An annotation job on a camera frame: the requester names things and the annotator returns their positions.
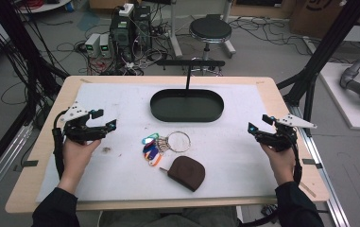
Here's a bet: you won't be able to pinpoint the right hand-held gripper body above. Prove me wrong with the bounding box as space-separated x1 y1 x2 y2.
255 113 318 153

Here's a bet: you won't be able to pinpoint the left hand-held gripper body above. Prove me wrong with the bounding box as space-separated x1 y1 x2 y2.
59 101 110 146

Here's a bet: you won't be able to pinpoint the key bunch with coloured tags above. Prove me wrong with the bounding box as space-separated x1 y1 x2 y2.
141 131 192 167

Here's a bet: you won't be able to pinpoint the black oval tray with hanger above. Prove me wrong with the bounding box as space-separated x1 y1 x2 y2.
149 59 226 123

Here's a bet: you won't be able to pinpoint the brown leather key pouch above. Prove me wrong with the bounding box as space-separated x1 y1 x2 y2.
159 155 206 193

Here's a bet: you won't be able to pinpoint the person's right hand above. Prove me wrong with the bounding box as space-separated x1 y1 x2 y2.
260 143 297 186

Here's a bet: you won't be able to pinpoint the person's left hand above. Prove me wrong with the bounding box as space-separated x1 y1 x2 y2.
60 138 102 185

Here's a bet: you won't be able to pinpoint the white table mat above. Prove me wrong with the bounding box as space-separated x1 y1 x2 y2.
35 82 280 203

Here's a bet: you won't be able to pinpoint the grey power supply unit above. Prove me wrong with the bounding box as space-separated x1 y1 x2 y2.
99 33 112 59
84 32 101 58

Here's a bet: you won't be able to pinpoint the white platform board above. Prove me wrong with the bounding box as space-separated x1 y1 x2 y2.
318 61 360 131

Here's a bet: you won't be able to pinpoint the black computer tower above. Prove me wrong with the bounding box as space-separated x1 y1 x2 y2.
110 12 135 61
133 5 153 51

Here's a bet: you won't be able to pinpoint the white desk leg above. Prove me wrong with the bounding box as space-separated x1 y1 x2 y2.
219 0 237 60
167 0 183 59

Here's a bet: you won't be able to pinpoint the wooden table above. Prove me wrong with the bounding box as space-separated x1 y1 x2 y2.
5 75 331 215

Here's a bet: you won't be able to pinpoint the black round stool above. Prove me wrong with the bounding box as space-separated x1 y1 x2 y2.
188 13 233 77

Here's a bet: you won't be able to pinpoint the white power strip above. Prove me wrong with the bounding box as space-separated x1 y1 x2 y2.
118 3 135 17

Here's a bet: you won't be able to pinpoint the person's legs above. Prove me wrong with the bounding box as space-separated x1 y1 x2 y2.
100 206 240 227

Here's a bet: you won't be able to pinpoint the cardboard box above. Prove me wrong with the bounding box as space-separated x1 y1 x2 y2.
289 0 360 40

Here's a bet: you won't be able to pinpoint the white round table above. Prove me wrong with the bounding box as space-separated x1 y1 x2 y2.
18 0 73 14

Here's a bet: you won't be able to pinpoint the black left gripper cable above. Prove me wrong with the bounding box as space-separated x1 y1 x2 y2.
51 108 70 181

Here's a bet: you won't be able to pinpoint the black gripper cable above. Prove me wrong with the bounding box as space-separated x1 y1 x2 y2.
51 108 70 181
289 135 304 187

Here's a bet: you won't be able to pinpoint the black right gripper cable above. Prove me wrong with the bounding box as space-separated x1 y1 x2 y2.
289 135 304 187

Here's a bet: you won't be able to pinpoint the aluminium rail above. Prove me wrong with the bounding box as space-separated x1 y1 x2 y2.
285 103 351 227
0 124 34 210

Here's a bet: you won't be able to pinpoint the tangle of floor cables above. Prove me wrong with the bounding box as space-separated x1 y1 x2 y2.
231 15 327 57

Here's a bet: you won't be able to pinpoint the black cable bundle on frame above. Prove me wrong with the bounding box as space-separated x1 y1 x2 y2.
0 0 69 127

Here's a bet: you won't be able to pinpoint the black frame strut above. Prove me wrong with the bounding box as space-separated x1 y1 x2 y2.
276 0 360 108

